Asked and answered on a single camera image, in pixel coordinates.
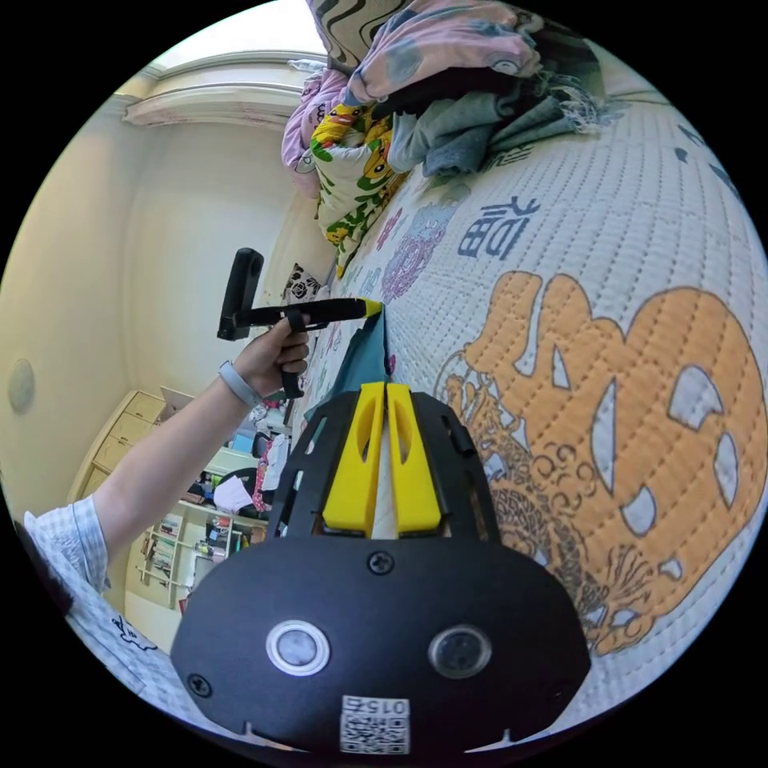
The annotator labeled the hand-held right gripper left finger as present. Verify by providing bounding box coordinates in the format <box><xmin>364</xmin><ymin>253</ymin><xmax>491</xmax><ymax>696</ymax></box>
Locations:
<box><xmin>322</xmin><ymin>382</ymin><xmax>386</xmax><ymax>536</ymax></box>

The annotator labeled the white and green short sleeve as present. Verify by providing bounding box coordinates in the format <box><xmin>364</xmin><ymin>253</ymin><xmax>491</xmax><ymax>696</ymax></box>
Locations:
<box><xmin>304</xmin><ymin>311</ymin><xmax>402</xmax><ymax>538</ymax></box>

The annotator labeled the bed with printed quilt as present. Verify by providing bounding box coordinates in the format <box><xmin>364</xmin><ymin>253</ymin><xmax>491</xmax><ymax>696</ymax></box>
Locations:
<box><xmin>263</xmin><ymin>90</ymin><xmax>768</xmax><ymax>742</ymax></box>

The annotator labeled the white cluttered shelf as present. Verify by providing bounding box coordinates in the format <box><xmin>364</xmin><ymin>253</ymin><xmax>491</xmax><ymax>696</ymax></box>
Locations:
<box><xmin>135</xmin><ymin>446</ymin><xmax>290</xmax><ymax>612</ymax></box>

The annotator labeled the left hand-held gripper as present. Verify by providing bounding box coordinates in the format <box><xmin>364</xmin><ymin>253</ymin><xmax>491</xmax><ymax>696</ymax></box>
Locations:
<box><xmin>234</xmin><ymin>297</ymin><xmax>385</xmax><ymax>401</ymax></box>

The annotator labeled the beige drawer cupboard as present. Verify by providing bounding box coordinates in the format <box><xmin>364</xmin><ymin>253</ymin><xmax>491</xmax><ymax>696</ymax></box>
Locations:
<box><xmin>66</xmin><ymin>390</ymin><xmax>168</xmax><ymax>506</ymax></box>

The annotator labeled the pink printed blanket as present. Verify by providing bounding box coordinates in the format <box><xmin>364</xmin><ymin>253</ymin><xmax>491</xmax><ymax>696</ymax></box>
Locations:
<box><xmin>281</xmin><ymin>67</ymin><xmax>362</xmax><ymax>200</ymax></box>

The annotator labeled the person's body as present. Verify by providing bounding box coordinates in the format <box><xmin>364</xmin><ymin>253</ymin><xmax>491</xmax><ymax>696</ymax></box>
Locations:
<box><xmin>11</xmin><ymin>494</ymin><xmax>208</xmax><ymax>730</ymax></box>

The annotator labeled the window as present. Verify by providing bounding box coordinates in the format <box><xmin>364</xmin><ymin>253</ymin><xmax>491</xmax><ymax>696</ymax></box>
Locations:
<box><xmin>160</xmin><ymin>4</ymin><xmax>328</xmax><ymax>70</ymax></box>

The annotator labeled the yellow green printed blanket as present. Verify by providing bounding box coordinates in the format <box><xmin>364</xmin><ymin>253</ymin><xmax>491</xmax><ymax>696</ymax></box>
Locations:
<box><xmin>310</xmin><ymin>102</ymin><xmax>416</xmax><ymax>278</ymax></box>

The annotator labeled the person's left hand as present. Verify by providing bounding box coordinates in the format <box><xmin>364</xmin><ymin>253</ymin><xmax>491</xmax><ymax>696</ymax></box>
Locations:
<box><xmin>234</xmin><ymin>323</ymin><xmax>311</xmax><ymax>402</ymax></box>

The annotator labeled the black white floral cushion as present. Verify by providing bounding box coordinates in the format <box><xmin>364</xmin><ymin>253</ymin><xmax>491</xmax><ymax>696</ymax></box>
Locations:
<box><xmin>282</xmin><ymin>262</ymin><xmax>330</xmax><ymax>302</ymax></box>

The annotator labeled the round ceiling lamp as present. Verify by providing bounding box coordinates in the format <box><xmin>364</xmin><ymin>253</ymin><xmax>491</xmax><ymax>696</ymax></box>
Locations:
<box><xmin>8</xmin><ymin>358</ymin><xmax>36</xmax><ymax>415</ymax></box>

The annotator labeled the pile of clothes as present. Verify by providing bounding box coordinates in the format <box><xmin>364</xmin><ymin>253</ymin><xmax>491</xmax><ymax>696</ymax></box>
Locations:
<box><xmin>346</xmin><ymin>0</ymin><xmax>610</xmax><ymax>179</ymax></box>

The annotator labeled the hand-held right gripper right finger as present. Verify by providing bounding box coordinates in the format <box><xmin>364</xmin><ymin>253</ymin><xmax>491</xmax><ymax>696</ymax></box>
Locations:
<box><xmin>386</xmin><ymin>383</ymin><xmax>450</xmax><ymax>536</ymax></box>

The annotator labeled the wavy striped pillow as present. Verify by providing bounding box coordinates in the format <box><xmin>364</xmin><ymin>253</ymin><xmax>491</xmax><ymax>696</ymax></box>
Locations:
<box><xmin>306</xmin><ymin>0</ymin><xmax>416</xmax><ymax>76</ymax></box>

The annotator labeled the person's left forearm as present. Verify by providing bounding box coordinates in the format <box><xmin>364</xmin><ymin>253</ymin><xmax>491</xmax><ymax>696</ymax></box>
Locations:
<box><xmin>92</xmin><ymin>358</ymin><xmax>266</xmax><ymax>545</ymax></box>

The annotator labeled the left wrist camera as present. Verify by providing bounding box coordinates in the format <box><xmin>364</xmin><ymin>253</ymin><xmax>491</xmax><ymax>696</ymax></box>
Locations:
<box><xmin>216</xmin><ymin>246</ymin><xmax>266</xmax><ymax>344</ymax></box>

